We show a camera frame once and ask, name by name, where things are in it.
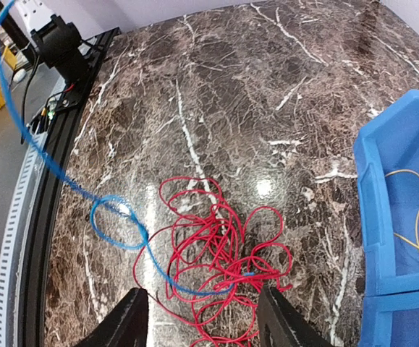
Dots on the white slotted cable duct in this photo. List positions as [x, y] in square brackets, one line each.
[13, 244]

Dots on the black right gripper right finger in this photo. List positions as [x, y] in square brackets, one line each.
[280, 324]

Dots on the blue plastic bin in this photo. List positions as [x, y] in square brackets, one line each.
[391, 320]
[386, 155]

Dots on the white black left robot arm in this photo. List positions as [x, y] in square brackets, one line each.
[56, 41]

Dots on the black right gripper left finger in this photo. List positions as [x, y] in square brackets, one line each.
[125, 325]

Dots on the blue left plastic bin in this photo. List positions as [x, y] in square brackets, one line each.
[386, 155]

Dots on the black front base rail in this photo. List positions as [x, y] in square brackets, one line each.
[32, 259]

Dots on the blue middle plastic bin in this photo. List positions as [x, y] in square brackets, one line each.
[391, 320]

